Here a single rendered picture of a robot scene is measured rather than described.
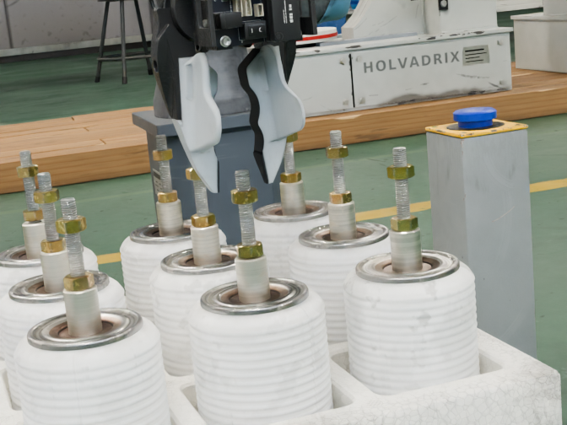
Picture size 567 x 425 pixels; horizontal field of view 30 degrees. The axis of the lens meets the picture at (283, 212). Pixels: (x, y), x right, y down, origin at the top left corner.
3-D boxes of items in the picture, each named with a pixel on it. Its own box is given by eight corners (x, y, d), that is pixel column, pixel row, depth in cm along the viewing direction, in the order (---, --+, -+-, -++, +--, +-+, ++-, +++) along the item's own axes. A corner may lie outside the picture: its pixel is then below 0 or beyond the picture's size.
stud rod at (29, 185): (35, 239, 91) (23, 152, 89) (29, 238, 91) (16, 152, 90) (45, 236, 91) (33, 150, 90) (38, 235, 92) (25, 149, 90)
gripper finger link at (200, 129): (198, 203, 66) (202, 53, 64) (168, 190, 71) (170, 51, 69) (245, 202, 67) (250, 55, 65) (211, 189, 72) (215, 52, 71)
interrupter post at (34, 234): (60, 256, 92) (55, 219, 91) (37, 264, 90) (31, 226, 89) (43, 254, 93) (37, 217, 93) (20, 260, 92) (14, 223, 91)
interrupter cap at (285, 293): (330, 292, 74) (329, 282, 74) (263, 325, 68) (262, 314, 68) (247, 282, 79) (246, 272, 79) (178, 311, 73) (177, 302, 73)
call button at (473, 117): (446, 131, 100) (445, 110, 100) (483, 126, 102) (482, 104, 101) (467, 136, 97) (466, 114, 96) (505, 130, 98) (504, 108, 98)
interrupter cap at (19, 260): (102, 252, 92) (101, 244, 92) (30, 275, 86) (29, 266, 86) (48, 244, 97) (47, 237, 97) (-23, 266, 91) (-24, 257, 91)
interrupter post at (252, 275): (278, 298, 74) (274, 253, 73) (257, 309, 72) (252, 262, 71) (252, 295, 75) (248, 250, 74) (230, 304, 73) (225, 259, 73)
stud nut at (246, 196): (226, 204, 72) (225, 192, 71) (236, 199, 73) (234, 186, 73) (253, 204, 71) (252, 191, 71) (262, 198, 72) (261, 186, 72)
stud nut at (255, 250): (232, 258, 72) (231, 246, 72) (241, 251, 74) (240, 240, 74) (259, 258, 72) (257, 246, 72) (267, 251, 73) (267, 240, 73)
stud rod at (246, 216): (243, 279, 73) (232, 172, 71) (248, 275, 74) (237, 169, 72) (256, 279, 73) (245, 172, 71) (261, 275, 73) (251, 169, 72)
